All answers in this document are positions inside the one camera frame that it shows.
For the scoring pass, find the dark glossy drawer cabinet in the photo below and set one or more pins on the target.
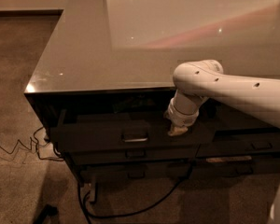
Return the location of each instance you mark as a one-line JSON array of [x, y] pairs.
[[118, 56]]

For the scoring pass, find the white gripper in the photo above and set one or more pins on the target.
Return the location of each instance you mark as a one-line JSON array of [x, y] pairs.
[[181, 118]]

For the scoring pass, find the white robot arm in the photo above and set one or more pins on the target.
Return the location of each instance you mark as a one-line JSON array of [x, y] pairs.
[[196, 82]]

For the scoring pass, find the drawer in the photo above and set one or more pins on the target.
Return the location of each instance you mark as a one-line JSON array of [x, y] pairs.
[[240, 145], [229, 121], [136, 154], [136, 130], [171, 169]]

